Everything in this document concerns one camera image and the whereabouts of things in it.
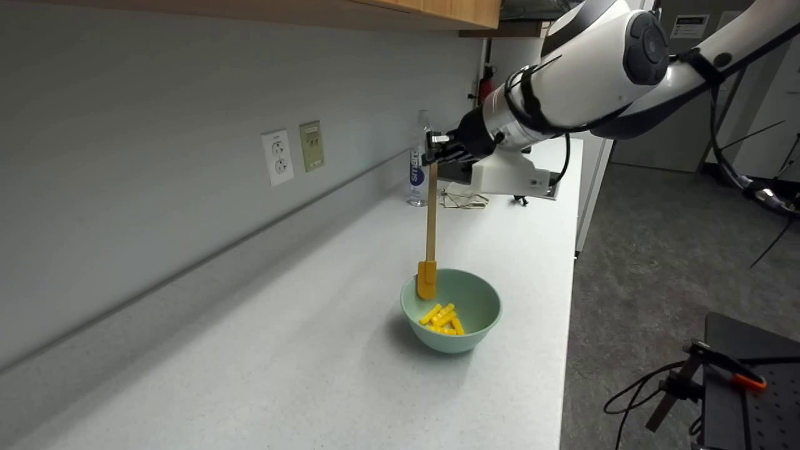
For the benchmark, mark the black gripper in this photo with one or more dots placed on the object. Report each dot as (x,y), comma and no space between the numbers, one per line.
(477,138)

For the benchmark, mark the wooden spoon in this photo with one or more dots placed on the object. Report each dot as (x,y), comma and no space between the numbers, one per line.
(432,217)

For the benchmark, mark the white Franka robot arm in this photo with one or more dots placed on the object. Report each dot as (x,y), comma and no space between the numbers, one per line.
(602,77)

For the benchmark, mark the light green bowl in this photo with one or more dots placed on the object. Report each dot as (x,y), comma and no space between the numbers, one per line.
(483,313)

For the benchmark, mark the clear plastic water bottle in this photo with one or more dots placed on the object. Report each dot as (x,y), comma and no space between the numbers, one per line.
(415,178)

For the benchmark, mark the beige cloth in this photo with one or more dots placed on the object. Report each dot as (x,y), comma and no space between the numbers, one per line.
(464,198)

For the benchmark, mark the red fire extinguisher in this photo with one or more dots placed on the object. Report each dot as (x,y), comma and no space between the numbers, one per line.
(485,88)

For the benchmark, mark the black mini tripod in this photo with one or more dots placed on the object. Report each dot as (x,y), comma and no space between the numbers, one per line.
(522,200)

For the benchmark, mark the yellow block pieces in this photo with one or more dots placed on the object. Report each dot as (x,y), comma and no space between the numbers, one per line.
(444,318)

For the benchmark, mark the black perforated table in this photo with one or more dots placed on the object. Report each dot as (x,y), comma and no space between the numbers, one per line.
(754,402)

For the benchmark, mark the beige wall switch plate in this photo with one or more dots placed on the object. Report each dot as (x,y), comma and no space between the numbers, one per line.
(312,147)

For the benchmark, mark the wooden wall cabinet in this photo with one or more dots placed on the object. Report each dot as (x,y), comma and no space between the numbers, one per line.
(402,12)

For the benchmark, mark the white wall outlet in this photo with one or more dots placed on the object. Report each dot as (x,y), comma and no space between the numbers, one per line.
(279,157)

